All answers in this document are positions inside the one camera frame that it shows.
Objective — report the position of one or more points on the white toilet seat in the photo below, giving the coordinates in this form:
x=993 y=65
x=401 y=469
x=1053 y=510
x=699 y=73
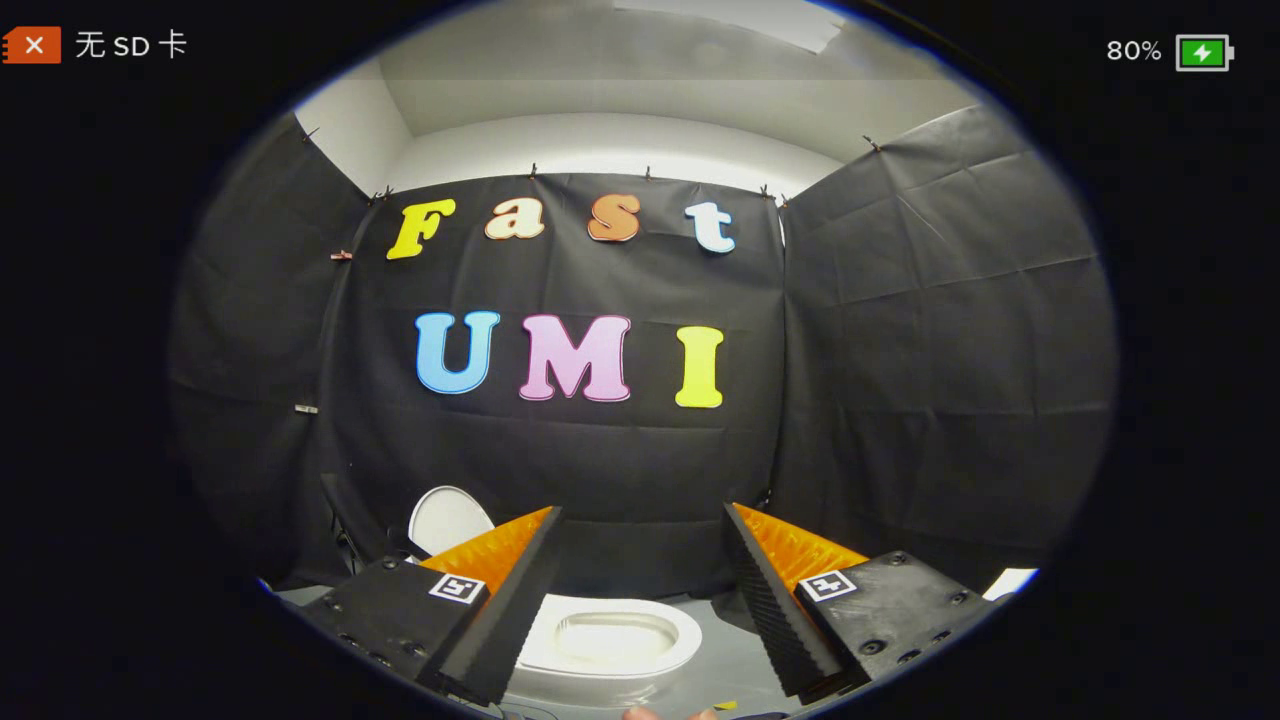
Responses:
x=560 y=612

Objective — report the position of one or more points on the black backdrop cloth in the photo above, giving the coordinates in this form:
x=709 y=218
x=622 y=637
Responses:
x=600 y=460

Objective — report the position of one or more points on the white toilet lid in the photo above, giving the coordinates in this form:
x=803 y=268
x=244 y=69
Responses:
x=448 y=520

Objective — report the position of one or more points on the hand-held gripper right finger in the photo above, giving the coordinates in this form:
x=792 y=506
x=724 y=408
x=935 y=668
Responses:
x=770 y=600

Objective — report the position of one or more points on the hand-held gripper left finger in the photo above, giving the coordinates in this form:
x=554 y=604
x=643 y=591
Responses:
x=520 y=600

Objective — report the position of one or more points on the white toilet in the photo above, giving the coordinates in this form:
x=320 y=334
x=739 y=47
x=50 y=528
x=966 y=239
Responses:
x=600 y=690

